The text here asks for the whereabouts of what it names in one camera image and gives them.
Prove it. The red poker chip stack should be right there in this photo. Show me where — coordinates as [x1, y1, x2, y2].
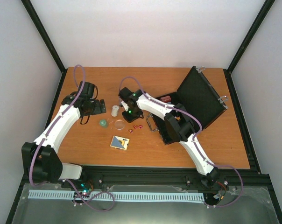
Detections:
[160, 95, 171, 103]

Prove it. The black poker set case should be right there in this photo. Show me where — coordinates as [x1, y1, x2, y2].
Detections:
[145, 65, 229, 146]

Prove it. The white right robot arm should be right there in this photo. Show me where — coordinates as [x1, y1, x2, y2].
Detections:
[118, 87, 220, 189]

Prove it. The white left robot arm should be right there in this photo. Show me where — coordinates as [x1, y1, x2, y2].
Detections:
[21, 82, 106, 188]

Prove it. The clear dealer button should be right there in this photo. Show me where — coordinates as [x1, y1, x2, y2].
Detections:
[114, 119, 125, 130]

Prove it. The white poker chip stack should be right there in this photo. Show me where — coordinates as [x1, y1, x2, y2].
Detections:
[111, 105, 120, 117]

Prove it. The green poker chip stack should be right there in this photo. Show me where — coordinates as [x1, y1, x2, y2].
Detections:
[99, 119, 109, 128]

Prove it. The playing card deck box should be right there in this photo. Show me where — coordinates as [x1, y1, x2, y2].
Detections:
[110, 136, 130, 150]

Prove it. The left controller circuit board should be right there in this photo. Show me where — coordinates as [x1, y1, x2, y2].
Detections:
[75, 180, 94, 199]

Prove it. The controller circuit board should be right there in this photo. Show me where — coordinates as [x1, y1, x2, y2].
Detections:
[75, 180, 94, 199]
[216, 181, 227, 202]

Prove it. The right controller circuit board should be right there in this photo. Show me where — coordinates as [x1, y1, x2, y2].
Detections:
[216, 181, 227, 202]

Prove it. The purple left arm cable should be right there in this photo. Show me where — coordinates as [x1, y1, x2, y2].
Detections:
[28, 64, 115, 212]

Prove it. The black aluminium frame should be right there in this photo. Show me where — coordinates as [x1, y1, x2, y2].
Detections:
[5, 0, 282, 224]

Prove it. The white slotted cable duct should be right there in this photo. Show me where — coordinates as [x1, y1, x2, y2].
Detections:
[28, 189, 204, 203]

